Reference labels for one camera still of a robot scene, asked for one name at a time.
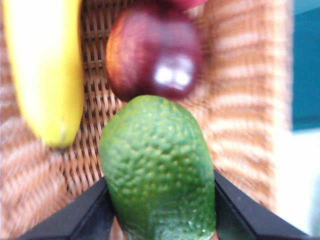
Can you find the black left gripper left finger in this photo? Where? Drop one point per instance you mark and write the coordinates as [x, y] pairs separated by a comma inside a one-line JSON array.
[[82, 220]]

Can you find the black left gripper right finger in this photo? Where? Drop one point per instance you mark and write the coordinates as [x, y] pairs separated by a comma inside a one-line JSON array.
[[245, 220]]

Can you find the green avocado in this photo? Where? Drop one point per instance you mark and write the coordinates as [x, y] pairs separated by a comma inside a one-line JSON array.
[[157, 162]]

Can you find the brown wicker basket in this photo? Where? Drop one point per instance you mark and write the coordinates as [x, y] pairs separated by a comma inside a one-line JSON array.
[[237, 100]]

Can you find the yellow banana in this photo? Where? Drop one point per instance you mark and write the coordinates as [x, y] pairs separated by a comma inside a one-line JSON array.
[[45, 75]]

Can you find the red yellow apple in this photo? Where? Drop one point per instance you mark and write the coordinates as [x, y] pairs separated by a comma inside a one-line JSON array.
[[182, 3]]

